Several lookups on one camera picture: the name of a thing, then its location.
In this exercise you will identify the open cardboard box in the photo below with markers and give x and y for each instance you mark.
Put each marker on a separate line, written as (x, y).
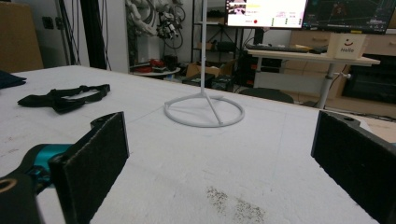
(194, 68)

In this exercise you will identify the white foam mat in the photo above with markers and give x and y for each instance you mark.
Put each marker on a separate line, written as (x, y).
(186, 171)

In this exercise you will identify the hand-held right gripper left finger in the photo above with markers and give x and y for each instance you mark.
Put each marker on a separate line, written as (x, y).
(90, 168)

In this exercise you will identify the black metal shelf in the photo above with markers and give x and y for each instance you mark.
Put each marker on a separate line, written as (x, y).
(214, 34)

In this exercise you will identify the dark cloth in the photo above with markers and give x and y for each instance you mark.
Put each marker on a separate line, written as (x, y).
(9, 79)

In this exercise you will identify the white robot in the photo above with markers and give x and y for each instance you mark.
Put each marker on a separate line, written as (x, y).
(146, 15)

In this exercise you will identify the dark computer monitor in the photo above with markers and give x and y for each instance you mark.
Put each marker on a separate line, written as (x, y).
(348, 15)

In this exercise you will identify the white box with smiley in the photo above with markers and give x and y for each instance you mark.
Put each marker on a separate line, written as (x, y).
(345, 45)

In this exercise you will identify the bright computer monitor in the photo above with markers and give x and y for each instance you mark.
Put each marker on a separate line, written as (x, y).
(266, 12)

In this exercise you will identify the black keyboard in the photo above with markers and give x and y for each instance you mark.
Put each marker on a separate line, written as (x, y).
(274, 48)

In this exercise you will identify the wooden drawer cabinet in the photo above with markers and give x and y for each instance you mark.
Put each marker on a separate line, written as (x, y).
(311, 40)

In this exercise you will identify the brown cardboard panel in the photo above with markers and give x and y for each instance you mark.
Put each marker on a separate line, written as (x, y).
(18, 37)

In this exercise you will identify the white desk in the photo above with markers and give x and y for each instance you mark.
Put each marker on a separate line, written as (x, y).
(311, 57)

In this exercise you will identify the black cabinet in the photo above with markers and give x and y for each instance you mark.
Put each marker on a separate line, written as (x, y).
(369, 81)

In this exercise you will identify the black round stool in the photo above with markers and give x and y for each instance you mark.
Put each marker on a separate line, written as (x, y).
(266, 95)

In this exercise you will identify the black frame post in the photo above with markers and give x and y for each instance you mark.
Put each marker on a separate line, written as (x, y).
(93, 34)

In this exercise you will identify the round white table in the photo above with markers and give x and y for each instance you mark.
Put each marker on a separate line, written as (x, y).
(155, 73)

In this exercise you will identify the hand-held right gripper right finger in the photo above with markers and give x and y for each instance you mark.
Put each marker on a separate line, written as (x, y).
(355, 165)

